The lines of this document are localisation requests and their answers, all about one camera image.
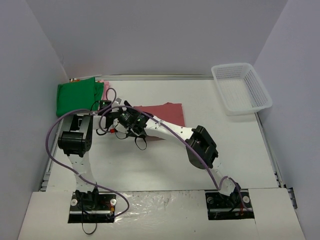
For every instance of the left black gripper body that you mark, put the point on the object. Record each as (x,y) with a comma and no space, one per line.
(121,106)

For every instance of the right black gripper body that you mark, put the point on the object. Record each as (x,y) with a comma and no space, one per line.
(124,120)

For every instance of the red t shirt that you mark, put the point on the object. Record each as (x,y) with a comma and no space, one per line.
(168,112)

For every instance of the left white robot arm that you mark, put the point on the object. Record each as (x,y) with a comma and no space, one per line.
(75,139)

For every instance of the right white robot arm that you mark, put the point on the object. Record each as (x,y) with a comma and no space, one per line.
(201,148)

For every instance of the pink folded t shirt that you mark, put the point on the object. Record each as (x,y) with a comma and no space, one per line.
(105,90)

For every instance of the green folded t shirt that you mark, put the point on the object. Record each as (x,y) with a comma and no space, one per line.
(79,94)

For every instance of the white plastic basket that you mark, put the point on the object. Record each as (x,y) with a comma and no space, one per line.
(240,89)

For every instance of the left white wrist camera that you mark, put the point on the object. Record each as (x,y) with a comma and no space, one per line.
(118,102)

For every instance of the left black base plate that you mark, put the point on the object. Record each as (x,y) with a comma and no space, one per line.
(92,208)

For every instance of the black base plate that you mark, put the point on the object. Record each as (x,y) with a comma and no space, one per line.
(221,207)
(92,208)

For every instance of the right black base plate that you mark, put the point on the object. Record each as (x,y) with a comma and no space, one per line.
(221,207)

